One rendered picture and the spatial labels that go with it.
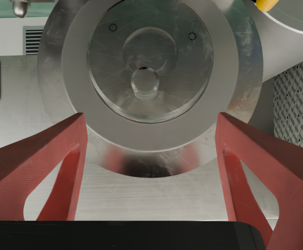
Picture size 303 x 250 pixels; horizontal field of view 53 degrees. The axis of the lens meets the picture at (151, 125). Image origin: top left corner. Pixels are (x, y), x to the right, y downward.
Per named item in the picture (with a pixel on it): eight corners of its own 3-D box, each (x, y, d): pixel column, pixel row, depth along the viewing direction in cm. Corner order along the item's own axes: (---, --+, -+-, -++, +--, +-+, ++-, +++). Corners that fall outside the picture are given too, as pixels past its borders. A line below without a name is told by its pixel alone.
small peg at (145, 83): (160, 67, 15) (157, 95, 15) (159, 79, 17) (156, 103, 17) (132, 64, 15) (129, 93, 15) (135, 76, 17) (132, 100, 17)
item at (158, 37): (220, -1, 18) (207, 125, 17) (213, 13, 20) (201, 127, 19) (93, -15, 18) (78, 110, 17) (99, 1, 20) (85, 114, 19)
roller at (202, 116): (250, -13, 20) (228, 163, 19) (194, 75, 45) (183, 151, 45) (75, -36, 20) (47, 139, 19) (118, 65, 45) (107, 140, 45)
